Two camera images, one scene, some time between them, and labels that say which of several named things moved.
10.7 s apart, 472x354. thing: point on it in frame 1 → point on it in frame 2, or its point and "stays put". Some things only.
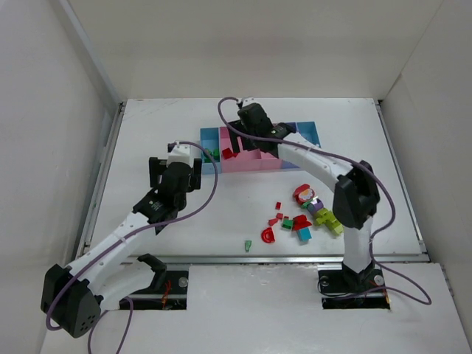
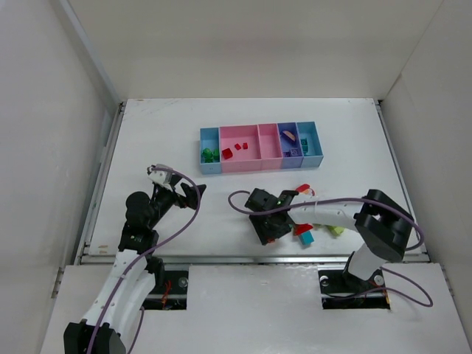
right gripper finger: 234,141 → 269,226
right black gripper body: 236,144 → 260,230
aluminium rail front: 157,259 stays put
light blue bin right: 307,130 stays put
